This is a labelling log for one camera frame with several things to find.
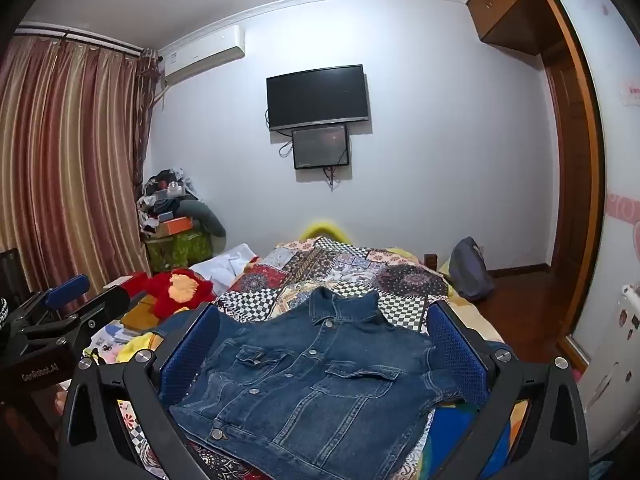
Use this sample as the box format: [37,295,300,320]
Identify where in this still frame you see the orange fleece blanket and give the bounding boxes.
[121,294,172,335]

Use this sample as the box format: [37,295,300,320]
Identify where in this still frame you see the green patterned box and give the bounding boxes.
[145,230,214,274]

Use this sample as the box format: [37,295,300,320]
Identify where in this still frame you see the striped brown curtain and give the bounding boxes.
[0,35,157,303]

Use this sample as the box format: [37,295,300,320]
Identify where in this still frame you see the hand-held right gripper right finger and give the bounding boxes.
[426,300,592,480]

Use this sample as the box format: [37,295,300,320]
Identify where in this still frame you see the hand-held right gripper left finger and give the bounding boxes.
[57,303,221,480]

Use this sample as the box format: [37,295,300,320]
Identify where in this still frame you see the dark panel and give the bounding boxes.
[0,248,32,307]

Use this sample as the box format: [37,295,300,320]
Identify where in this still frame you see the blue denim jeans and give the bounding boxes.
[167,289,507,476]

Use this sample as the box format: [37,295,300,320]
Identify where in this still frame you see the grey plush pillow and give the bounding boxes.
[177,200,228,239]

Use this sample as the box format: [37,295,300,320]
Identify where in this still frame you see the pile of household clutter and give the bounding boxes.
[137,169,202,237]

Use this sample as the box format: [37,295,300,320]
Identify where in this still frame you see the patchwork printed blanket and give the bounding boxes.
[112,237,503,480]

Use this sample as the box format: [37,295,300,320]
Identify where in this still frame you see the yellow plush cushion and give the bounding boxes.
[299,219,352,244]

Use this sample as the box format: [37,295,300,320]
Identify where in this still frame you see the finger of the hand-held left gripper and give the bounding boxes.
[20,286,132,358]
[7,274,92,333]

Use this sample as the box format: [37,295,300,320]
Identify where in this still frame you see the wooden overhead cabinet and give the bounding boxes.
[465,0,557,57]

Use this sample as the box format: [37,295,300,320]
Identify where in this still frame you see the black wall television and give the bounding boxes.
[266,64,371,132]

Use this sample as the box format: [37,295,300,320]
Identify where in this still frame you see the red plush toy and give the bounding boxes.
[120,267,217,320]

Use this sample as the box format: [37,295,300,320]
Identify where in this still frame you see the small black wall monitor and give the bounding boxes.
[291,124,350,170]

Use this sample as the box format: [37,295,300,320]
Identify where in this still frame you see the grey blue backpack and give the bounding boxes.
[448,236,497,303]

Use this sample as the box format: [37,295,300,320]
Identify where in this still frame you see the cartoon print bed sheet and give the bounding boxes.
[80,320,166,378]

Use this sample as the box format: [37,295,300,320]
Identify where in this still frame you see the white wardrobe door pink decor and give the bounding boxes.
[550,0,640,463]

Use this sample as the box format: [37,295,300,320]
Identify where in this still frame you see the yellow fleece cloth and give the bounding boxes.
[116,332,162,366]

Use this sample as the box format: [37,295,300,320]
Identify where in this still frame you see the orange box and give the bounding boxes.
[155,216,194,238]

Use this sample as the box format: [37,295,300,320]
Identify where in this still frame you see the curtain rail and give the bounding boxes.
[15,22,161,59]

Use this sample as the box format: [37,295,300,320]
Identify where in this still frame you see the white air conditioner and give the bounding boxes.
[160,25,247,86]

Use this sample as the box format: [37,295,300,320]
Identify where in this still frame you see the wooden door frame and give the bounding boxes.
[537,0,608,377]

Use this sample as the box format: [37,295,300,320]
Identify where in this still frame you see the white cloth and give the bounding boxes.
[190,243,261,293]

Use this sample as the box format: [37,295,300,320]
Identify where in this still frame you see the white cabinet with stickers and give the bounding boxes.
[582,284,640,463]

